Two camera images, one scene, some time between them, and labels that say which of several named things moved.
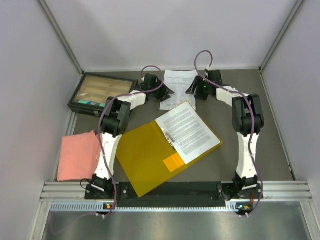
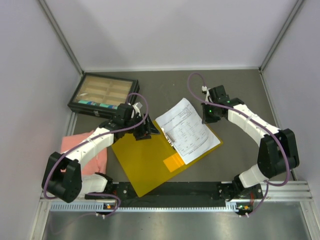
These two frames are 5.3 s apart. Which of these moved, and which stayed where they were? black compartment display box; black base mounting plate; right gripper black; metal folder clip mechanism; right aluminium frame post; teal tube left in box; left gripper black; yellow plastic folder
Moved: right gripper black; left gripper black
Stayed: black base mounting plate; right aluminium frame post; black compartment display box; yellow plastic folder; metal folder clip mechanism; teal tube left in box
